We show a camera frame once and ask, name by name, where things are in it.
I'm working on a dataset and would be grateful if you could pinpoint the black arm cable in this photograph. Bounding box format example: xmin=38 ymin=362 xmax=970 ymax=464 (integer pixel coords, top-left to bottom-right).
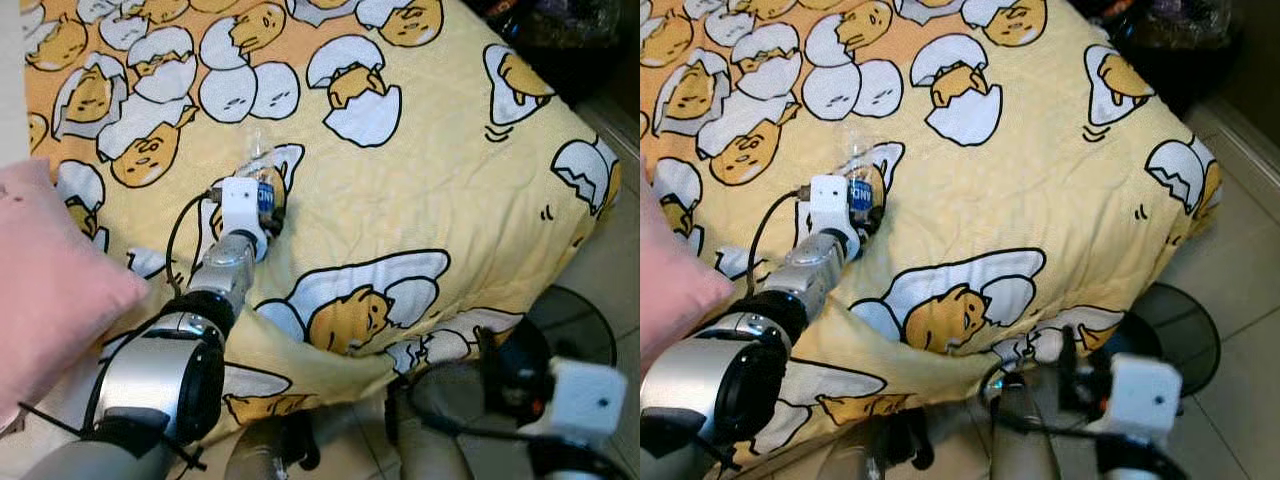
xmin=405 ymin=362 xmax=546 ymax=446
xmin=984 ymin=365 xmax=1101 ymax=443
xmin=745 ymin=186 xmax=816 ymax=296
xmin=165 ymin=186 xmax=226 ymax=296

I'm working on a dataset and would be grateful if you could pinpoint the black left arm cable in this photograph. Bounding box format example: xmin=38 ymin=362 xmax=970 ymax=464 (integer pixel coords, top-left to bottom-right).
xmin=165 ymin=186 xmax=226 ymax=296
xmin=745 ymin=186 xmax=816 ymax=296

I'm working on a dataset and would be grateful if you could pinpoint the grey left robot leg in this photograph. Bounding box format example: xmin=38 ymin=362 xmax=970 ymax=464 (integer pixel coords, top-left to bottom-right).
xmin=225 ymin=410 xmax=321 ymax=480
xmin=815 ymin=410 xmax=931 ymax=480

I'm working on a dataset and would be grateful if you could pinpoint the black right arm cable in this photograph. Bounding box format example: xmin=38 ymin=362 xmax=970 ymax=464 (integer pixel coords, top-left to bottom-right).
xmin=984 ymin=365 xmax=1101 ymax=443
xmin=405 ymin=362 xmax=546 ymax=446

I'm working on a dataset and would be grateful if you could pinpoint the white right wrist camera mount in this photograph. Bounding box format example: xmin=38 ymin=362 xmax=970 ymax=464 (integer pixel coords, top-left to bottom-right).
xmin=520 ymin=358 xmax=627 ymax=446
xmin=1090 ymin=353 xmax=1183 ymax=446

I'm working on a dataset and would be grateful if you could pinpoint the black plastic bag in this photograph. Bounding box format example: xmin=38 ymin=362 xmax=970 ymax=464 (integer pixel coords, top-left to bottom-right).
xmin=1100 ymin=0 xmax=1236 ymax=59
xmin=465 ymin=0 xmax=621 ymax=53

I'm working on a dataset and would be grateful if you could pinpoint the yellow egg cartoon print blanket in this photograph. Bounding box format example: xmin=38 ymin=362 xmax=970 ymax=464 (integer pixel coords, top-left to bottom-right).
xmin=20 ymin=0 xmax=623 ymax=446
xmin=640 ymin=0 xmax=1223 ymax=471

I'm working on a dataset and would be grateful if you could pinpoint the pink pillow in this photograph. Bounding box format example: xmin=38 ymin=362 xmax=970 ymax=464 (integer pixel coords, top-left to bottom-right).
xmin=0 ymin=158 xmax=151 ymax=431
xmin=640 ymin=175 xmax=736 ymax=379

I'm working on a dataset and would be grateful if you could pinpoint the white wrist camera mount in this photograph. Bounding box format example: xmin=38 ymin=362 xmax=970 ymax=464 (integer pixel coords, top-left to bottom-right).
xmin=1090 ymin=353 xmax=1183 ymax=446
xmin=218 ymin=177 xmax=271 ymax=261
xmin=805 ymin=175 xmax=863 ymax=259
xmin=520 ymin=358 xmax=627 ymax=446

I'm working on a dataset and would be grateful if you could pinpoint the black round fan base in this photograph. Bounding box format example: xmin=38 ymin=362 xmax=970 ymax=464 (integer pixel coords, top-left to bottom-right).
xmin=525 ymin=285 xmax=618 ymax=367
xmin=1130 ymin=283 xmax=1221 ymax=371

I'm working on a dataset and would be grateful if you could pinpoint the grey right robot leg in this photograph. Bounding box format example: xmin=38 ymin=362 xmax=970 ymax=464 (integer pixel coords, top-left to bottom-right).
xmin=385 ymin=380 xmax=473 ymax=480
xmin=990 ymin=375 xmax=1063 ymax=480

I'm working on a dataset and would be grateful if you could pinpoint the clear plastic bottle blue label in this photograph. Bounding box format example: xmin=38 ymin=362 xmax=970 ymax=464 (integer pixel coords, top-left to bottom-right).
xmin=243 ymin=125 xmax=289 ymax=216
xmin=840 ymin=120 xmax=891 ymax=216

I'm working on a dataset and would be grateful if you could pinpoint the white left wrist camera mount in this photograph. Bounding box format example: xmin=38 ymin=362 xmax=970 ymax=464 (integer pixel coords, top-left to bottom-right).
xmin=805 ymin=175 xmax=863 ymax=259
xmin=218 ymin=177 xmax=271 ymax=261

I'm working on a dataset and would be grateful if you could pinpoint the grey robot leg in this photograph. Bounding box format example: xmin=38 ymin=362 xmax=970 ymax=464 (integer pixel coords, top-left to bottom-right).
xmin=225 ymin=410 xmax=321 ymax=480
xmin=385 ymin=380 xmax=473 ymax=480
xmin=815 ymin=410 xmax=931 ymax=480
xmin=990 ymin=375 xmax=1063 ymax=480

